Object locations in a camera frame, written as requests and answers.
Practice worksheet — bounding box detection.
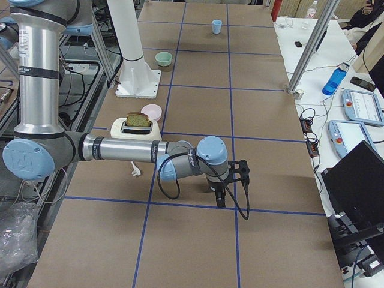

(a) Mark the lower teach pendant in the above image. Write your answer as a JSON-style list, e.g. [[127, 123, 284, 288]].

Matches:
[[328, 120, 376, 158]]

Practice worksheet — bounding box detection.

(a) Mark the seated person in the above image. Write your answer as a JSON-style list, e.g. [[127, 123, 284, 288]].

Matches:
[[343, 1, 383, 55]]

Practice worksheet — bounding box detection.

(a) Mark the upper teach pendant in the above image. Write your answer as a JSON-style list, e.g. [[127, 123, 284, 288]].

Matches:
[[342, 89, 383, 127]]

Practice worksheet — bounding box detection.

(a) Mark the green bowl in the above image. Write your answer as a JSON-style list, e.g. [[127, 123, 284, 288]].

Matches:
[[155, 52, 173, 67]]

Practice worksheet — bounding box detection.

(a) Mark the bread slice in toaster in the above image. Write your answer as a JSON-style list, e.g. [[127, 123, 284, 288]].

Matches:
[[126, 112, 151, 127]]

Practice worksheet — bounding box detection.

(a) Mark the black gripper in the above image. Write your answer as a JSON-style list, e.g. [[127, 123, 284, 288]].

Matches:
[[208, 180, 226, 207]]

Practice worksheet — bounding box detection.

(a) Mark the pink bowl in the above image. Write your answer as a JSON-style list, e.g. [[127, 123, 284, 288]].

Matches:
[[141, 104, 163, 122]]

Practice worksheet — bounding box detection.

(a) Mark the teach pendant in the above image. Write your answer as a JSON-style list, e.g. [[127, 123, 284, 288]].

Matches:
[[342, 89, 383, 127], [328, 120, 376, 158]]

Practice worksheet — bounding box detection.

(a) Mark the white camera pillar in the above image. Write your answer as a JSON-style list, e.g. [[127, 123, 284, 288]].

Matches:
[[107, 0, 143, 62]]

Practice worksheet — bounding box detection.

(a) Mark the white toaster plug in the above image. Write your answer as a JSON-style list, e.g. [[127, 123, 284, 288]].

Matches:
[[131, 161, 142, 177]]

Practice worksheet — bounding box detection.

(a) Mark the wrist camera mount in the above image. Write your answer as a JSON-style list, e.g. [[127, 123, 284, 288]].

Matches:
[[226, 160, 250, 188]]

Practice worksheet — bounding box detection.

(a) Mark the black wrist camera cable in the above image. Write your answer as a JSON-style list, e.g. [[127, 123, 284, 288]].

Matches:
[[157, 151, 251, 221]]

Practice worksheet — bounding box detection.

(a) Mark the lower black usb hub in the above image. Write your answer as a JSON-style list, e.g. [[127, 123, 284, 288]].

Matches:
[[306, 140, 320, 158]]

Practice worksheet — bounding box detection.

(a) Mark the aluminium frame post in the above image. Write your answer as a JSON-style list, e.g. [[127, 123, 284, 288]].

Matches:
[[286, 0, 340, 100]]

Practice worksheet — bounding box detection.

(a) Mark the blue water bottle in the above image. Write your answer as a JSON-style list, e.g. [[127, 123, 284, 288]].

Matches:
[[322, 62, 349, 96]]

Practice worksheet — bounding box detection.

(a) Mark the black usb hub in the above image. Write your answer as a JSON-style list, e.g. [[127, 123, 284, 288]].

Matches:
[[299, 118, 313, 133], [306, 140, 320, 158]]

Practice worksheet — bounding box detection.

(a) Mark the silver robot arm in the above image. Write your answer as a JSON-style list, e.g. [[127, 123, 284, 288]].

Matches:
[[2, 1, 229, 207]]

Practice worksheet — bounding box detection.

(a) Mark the blue cup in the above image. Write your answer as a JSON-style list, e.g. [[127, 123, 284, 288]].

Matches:
[[212, 19, 222, 35]]

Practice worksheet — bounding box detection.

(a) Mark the black smartphone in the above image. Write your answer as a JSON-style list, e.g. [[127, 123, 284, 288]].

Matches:
[[350, 76, 376, 92]]

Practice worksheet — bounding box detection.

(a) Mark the upper black usb hub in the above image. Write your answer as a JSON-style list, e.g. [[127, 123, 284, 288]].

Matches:
[[299, 118, 313, 133]]

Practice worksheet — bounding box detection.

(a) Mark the cream toaster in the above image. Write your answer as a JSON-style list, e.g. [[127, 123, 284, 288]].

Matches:
[[110, 118, 162, 141]]

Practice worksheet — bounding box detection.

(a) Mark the clear plastic bag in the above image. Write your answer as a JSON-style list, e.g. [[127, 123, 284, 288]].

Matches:
[[1, 202, 38, 277]]

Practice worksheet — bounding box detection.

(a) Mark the clear plastic bottle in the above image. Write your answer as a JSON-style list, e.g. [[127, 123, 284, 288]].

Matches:
[[305, 0, 317, 19]]

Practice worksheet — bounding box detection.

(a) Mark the white pillar base plate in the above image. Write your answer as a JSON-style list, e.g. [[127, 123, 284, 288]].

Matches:
[[116, 58, 161, 99]]

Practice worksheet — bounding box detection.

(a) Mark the black laptop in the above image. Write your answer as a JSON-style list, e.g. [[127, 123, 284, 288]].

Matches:
[[320, 139, 384, 223]]

